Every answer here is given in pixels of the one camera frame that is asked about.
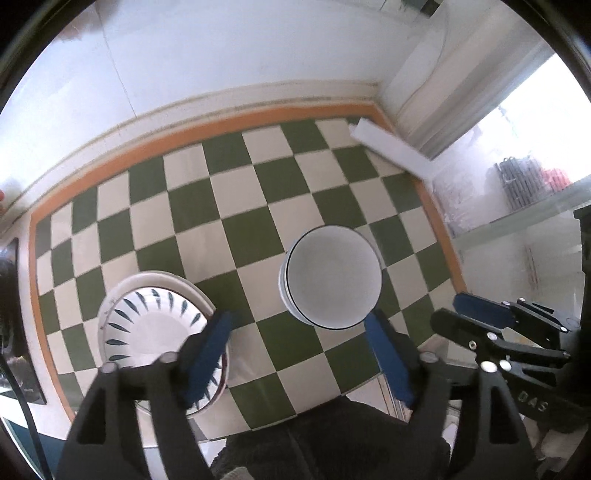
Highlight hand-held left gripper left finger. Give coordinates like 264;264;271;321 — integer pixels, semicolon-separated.
55;310;234;480

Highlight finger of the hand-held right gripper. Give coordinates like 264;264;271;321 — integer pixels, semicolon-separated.
431;309;571;367
452;293;571;333

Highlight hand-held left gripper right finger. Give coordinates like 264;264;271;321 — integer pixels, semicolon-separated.
365;309;539;480

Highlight white plate with pink flower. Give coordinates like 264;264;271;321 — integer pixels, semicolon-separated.
100;277;230;407

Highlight white plate with dark stripes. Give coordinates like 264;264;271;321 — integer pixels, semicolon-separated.
102;286;227;411

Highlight white bowl with dark rim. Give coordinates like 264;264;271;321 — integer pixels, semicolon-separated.
285;225;383;330

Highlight person's dark pants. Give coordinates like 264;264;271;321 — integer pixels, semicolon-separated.
215;399;451;480

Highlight green and white checkered cloth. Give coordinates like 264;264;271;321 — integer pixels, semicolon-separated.
28;102;467;445

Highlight frosted glass window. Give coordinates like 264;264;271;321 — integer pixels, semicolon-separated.
434;46;591;305

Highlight long white box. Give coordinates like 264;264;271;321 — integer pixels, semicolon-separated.
349;117;437;182

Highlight black gas stove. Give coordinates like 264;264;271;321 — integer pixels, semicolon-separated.
0;237;49;407

